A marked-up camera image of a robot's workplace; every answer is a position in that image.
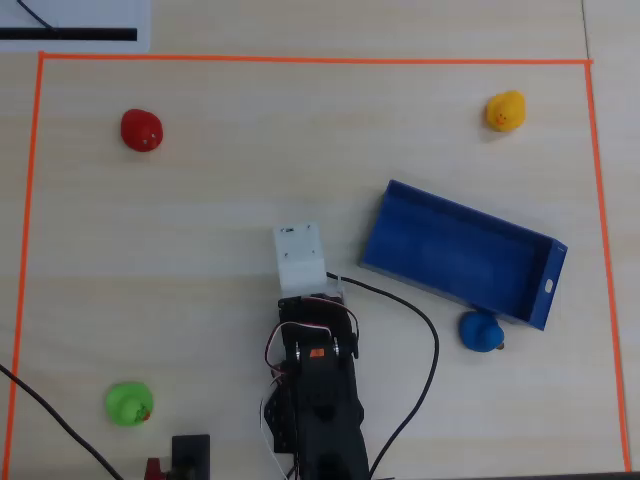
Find blue plastic box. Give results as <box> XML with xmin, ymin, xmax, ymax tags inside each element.
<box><xmin>358</xmin><ymin>178</ymin><xmax>569</xmax><ymax>332</ymax></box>

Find red white servo wires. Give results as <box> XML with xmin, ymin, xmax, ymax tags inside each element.
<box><xmin>263</xmin><ymin>296</ymin><xmax>361</xmax><ymax>389</ymax></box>

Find green rubber duck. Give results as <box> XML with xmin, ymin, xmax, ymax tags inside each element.
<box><xmin>104</xmin><ymin>381</ymin><xmax>155</xmax><ymax>429</ymax></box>

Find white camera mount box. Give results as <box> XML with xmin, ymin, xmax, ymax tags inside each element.
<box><xmin>272</xmin><ymin>220</ymin><xmax>330</xmax><ymax>297</ymax></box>

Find black camera cable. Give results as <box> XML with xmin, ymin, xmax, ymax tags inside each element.
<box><xmin>325</xmin><ymin>271</ymin><xmax>442</xmax><ymax>479</ymax></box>

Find black strip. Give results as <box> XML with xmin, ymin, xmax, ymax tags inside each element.
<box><xmin>0</xmin><ymin>28</ymin><xmax>138</xmax><ymax>42</ymax></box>

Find yellow rubber duck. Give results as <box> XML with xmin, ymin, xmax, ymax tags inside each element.
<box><xmin>485</xmin><ymin>89</ymin><xmax>527</xmax><ymax>133</ymax></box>

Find white board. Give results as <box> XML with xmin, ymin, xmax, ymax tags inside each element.
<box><xmin>0</xmin><ymin>0</ymin><xmax>152</xmax><ymax>54</ymax></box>

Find thick black cable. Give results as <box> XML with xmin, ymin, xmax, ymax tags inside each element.
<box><xmin>0</xmin><ymin>363</ymin><xmax>124</xmax><ymax>480</ymax></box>

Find thin black cable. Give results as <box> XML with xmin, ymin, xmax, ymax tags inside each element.
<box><xmin>16</xmin><ymin>0</ymin><xmax>57</xmax><ymax>32</ymax></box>

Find blue rubber duck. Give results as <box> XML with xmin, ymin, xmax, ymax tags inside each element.
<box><xmin>458</xmin><ymin>309</ymin><xmax>505</xmax><ymax>354</ymax></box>

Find orange tape strip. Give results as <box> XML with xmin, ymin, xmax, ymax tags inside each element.
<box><xmin>38</xmin><ymin>51</ymin><xmax>595</xmax><ymax>67</ymax></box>
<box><xmin>1</xmin><ymin>52</ymin><xmax>47</xmax><ymax>480</ymax></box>
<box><xmin>583</xmin><ymin>62</ymin><xmax>633</xmax><ymax>474</ymax></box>

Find red rubber duck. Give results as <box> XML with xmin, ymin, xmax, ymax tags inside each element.
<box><xmin>120</xmin><ymin>108</ymin><xmax>165</xmax><ymax>153</ymax></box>

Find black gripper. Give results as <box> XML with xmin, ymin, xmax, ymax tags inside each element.
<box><xmin>277</xmin><ymin>292</ymin><xmax>350</xmax><ymax>327</ymax></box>

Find black clamp block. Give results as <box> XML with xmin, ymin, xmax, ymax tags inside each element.
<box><xmin>171</xmin><ymin>434</ymin><xmax>212</xmax><ymax>480</ymax></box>

